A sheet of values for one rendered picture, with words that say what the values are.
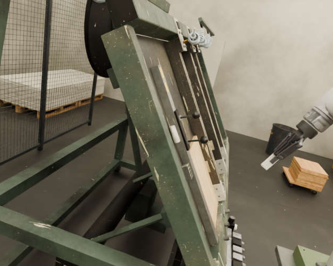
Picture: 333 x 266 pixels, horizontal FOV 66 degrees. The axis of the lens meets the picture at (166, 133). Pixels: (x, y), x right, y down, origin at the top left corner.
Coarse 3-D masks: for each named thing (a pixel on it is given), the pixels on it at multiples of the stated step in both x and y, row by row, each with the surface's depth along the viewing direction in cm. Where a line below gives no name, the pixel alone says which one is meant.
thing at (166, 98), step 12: (156, 72) 116; (156, 84) 118; (168, 96) 118; (168, 108) 119; (168, 120) 121; (180, 132) 121; (180, 144) 123; (180, 156) 125; (192, 168) 125; (192, 180) 127; (192, 192) 129; (204, 204) 129; (204, 216) 131; (216, 240) 133
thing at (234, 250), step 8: (232, 216) 179; (232, 224) 177; (232, 232) 178; (232, 240) 162; (240, 240) 163; (232, 248) 155; (240, 248) 155; (232, 256) 149; (240, 256) 148; (232, 264) 143; (240, 264) 142
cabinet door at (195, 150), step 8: (192, 144) 148; (192, 152) 143; (200, 152) 162; (200, 160) 157; (200, 168) 152; (200, 176) 147; (208, 176) 166; (208, 184) 161; (208, 192) 155; (208, 200) 150; (216, 200) 170; (216, 208) 163; (216, 216) 157
